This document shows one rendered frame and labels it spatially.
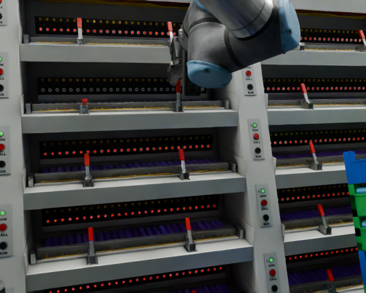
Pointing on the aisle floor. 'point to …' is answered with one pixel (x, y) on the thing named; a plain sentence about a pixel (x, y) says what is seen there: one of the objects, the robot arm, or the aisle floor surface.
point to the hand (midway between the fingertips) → (177, 85)
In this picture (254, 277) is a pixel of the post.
